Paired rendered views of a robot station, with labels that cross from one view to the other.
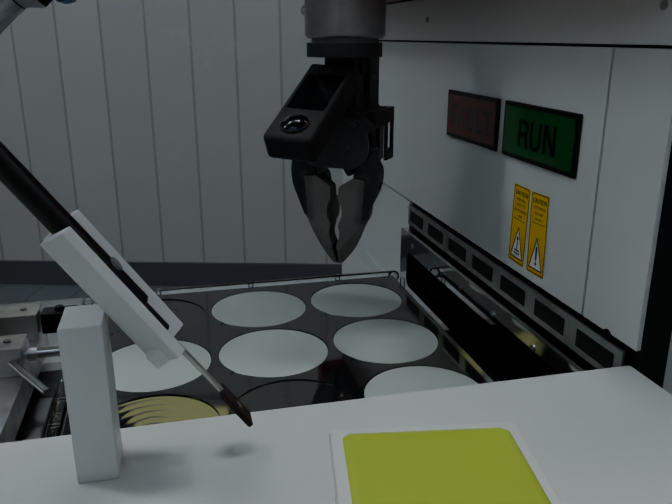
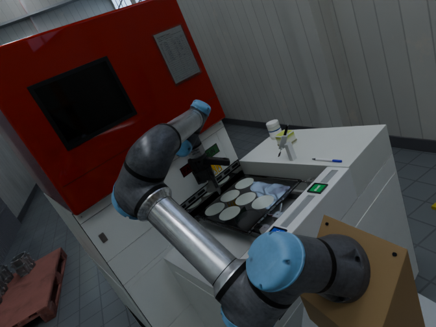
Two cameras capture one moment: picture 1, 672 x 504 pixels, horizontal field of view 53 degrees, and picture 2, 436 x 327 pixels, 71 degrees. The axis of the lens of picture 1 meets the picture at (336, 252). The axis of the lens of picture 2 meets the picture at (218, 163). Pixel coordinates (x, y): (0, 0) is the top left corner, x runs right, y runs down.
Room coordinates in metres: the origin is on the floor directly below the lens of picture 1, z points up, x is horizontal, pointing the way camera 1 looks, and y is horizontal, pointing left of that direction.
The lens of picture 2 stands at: (1.02, 1.20, 1.57)
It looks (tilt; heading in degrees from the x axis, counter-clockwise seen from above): 20 degrees down; 251
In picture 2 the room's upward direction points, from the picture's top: 25 degrees counter-clockwise
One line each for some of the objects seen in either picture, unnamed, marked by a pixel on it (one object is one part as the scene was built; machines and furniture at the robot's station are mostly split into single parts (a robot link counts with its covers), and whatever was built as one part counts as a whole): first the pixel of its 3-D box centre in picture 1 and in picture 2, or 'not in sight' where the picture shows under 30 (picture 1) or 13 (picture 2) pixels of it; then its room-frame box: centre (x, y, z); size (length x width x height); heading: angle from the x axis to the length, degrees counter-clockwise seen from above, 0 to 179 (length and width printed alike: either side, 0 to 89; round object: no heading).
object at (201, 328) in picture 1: (274, 353); (245, 198); (0.57, 0.06, 0.90); 0.34 x 0.34 x 0.01; 14
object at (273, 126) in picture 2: not in sight; (274, 129); (0.15, -0.19, 1.01); 0.07 x 0.07 x 0.10
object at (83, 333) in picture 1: (121, 345); (285, 146); (0.31, 0.11, 1.03); 0.06 x 0.04 x 0.13; 104
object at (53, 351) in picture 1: (50, 351); not in sight; (0.58, 0.27, 0.89); 0.05 x 0.01 x 0.01; 104
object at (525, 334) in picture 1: (476, 327); (215, 195); (0.64, -0.14, 0.89); 0.44 x 0.02 x 0.10; 14
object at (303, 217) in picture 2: not in sight; (304, 225); (0.55, 0.43, 0.89); 0.55 x 0.09 x 0.14; 14
